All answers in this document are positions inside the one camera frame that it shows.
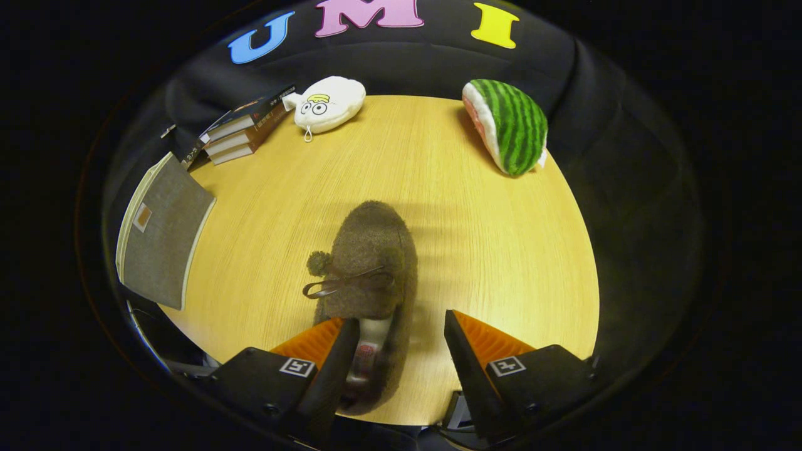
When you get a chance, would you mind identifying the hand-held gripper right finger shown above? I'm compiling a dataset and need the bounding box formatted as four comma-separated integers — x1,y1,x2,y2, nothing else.
444,309,596,442

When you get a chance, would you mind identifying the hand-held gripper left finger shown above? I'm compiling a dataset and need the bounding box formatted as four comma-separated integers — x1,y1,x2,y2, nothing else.
210,316,361,448

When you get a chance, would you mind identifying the brown fuzzy shoe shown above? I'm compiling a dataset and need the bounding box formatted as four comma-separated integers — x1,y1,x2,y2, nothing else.
303,200,419,416

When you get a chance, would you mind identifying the grey fabric storage box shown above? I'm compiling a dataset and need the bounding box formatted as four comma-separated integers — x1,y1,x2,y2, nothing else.
116,152,217,311

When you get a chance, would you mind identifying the brown cover book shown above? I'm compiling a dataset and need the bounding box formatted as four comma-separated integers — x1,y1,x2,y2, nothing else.
209,119,283,166
204,103,292,157

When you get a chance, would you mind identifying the watermelon slice plush toy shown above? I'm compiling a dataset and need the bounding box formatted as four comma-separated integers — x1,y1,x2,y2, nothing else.
462,79,549,177

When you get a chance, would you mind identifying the white portrait cover book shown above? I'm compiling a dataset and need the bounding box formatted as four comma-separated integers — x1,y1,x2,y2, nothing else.
180,139,209,171

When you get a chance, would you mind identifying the white plush toy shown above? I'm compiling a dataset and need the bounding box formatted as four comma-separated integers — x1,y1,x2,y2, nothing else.
282,76,367,143

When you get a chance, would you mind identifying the black backdrop cloth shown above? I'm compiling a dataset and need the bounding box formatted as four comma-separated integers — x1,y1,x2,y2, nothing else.
103,0,702,376

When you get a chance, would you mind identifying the dark blue cover book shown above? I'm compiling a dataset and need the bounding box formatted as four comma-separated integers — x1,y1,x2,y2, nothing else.
199,85,296,143

